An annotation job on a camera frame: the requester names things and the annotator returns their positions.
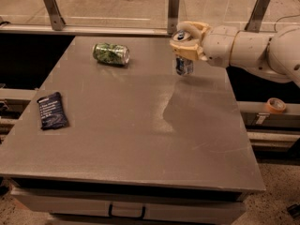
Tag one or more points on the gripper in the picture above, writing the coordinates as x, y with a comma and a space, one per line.
218, 46

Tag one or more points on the silver blue redbull can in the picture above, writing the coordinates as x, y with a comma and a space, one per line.
183, 66

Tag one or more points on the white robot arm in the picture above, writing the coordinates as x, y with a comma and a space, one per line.
273, 57

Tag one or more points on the green soda can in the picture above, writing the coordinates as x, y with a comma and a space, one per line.
112, 54

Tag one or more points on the metal railing beam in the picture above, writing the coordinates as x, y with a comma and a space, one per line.
71, 30

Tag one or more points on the orange tape roll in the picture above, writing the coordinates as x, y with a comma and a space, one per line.
275, 105

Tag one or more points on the dark blue snack packet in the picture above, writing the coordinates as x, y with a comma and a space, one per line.
51, 112

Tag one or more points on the grey table drawer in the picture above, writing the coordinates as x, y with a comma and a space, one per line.
90, 208

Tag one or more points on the middle metal bracket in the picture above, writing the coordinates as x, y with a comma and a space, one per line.
173, 11

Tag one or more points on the metal bracket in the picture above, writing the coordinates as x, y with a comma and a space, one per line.
255, 21
56, 19
173, 11

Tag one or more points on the right metal bracket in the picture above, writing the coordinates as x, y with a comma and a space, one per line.
255, 21

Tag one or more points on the left metal bracket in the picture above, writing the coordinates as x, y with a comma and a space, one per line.
56, 19

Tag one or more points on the black drawer handle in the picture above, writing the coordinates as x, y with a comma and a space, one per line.
127, 212

